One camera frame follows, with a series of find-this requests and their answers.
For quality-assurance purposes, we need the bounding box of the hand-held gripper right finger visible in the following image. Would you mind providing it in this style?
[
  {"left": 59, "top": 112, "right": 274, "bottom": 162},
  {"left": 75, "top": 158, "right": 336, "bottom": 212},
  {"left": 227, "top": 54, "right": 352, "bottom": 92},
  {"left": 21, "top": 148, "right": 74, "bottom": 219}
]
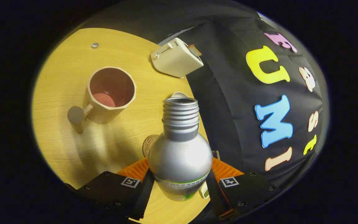
[{"left": 205, "top": 157, "right": 287, "bottom": 219}]

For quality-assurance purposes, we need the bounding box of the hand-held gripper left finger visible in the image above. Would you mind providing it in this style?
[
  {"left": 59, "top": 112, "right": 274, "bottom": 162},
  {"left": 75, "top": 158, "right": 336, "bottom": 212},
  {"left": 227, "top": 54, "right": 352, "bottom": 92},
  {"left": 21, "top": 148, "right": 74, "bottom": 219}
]
[{"left": 66, "top": 157, "right": 155, "bottom": 221}]

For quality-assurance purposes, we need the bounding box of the round cork coaster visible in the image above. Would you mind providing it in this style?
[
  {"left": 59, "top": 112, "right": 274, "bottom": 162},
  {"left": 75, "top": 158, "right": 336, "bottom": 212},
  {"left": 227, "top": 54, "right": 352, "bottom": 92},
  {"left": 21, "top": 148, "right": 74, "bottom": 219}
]
[{"left": 142, "top": 134, "right": 158, "bottom": 157}]

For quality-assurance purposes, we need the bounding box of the silver metal bottle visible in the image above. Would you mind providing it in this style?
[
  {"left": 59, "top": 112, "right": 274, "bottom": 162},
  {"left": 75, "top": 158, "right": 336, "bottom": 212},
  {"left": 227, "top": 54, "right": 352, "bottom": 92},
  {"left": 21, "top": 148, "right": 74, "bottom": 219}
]
[{"left": 147, "top": 97, "right": 213, "bottom": 202}]

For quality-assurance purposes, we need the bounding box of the beige cup with knob handle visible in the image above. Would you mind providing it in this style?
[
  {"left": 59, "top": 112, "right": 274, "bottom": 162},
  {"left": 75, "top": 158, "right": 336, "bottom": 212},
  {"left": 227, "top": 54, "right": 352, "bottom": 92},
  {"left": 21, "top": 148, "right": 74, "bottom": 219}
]
[{"left": 67, "top": 66, "right": 137, "bottom": 134}]

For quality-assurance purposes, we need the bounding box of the white divided grain dish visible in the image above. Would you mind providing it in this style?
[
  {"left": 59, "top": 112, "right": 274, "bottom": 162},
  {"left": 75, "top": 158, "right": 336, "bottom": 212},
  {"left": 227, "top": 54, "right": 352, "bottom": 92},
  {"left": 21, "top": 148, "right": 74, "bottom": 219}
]
[{"left": 199, "top": 182, "right": 211, "bottom": 199}]

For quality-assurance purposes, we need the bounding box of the small white plate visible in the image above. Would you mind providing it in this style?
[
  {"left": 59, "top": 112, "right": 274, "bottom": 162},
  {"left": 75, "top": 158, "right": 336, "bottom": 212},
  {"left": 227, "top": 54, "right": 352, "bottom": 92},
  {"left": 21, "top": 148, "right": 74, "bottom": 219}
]
[{"left": 170, "top": 91, "right": 201, "bottom": 133}]

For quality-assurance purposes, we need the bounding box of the white toaster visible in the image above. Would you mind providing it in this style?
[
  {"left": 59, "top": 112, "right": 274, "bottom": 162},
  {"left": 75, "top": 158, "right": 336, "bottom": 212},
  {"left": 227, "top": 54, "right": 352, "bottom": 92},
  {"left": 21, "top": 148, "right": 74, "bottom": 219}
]
[{"left": 150, "top": 38, "right": 204, "bottom": 78}]

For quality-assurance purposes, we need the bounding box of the wooden table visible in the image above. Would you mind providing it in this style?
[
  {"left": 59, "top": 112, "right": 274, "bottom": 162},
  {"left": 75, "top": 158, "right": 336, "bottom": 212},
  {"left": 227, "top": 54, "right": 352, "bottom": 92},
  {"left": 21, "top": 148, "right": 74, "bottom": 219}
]
[{"left": 31, "top": 27, "right": 212, "bottom": 224}]

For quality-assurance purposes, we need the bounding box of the brown toast slice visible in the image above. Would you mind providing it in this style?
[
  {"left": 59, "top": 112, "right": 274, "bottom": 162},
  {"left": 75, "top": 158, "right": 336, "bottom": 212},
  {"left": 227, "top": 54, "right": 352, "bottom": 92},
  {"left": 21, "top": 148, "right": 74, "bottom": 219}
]
[{"left": 188, "top": 44, "right": 202, "bottom": 56}]

